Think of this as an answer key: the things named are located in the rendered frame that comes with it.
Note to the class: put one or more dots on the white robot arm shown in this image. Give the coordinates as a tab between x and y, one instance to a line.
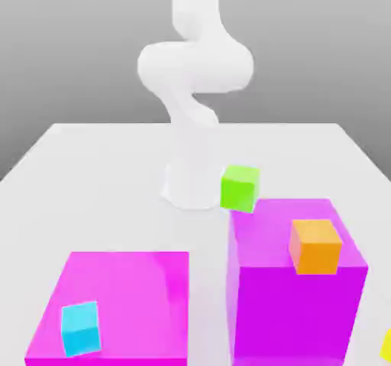
195	66

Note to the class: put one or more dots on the small green cube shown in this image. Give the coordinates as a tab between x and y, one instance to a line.
238	190

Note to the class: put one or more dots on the small orange cube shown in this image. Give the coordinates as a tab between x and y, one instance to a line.
316	248

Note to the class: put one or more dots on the small cyan cube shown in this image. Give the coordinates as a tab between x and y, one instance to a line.
80	329

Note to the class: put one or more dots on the small yellow cube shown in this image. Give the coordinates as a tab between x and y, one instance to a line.
386	347

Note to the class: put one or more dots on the large magenta box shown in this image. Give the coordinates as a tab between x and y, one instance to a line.
128	308

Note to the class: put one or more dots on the large purple box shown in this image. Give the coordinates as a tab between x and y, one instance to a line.
293	305

